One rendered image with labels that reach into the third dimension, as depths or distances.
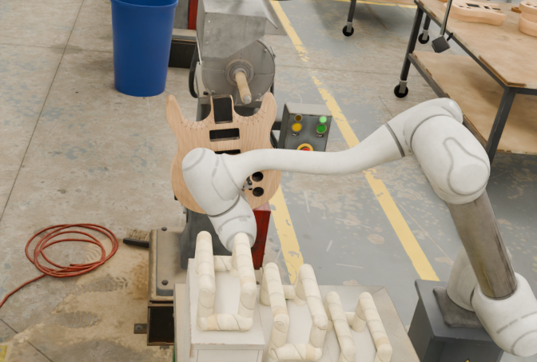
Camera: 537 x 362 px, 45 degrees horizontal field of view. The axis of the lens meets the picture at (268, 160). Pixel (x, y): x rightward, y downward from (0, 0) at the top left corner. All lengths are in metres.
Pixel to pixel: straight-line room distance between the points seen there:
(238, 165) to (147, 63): 3.38
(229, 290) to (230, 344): 0.16
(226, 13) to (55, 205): 2.14
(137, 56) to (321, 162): 3.39
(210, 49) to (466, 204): 0.81
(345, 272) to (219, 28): 1.90
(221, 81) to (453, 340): 1.11
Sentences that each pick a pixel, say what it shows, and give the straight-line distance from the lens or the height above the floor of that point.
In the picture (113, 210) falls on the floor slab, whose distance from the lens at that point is 3.66.
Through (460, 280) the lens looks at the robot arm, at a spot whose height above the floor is 0.85.
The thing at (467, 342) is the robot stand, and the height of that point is 0.69.
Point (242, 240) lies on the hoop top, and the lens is 1.40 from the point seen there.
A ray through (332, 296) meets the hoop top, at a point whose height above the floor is 1.05.
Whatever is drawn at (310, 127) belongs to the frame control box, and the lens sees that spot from 2.30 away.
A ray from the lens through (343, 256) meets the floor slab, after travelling 3.52.
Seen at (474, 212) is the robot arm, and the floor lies 1.24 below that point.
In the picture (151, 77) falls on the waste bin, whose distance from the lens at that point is 5.00.
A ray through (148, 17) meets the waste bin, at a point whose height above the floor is 0.63.
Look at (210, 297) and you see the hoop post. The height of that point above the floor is 1.19.
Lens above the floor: 2.02
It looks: 28 degrees down
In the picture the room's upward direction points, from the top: 9 degrees clockwise
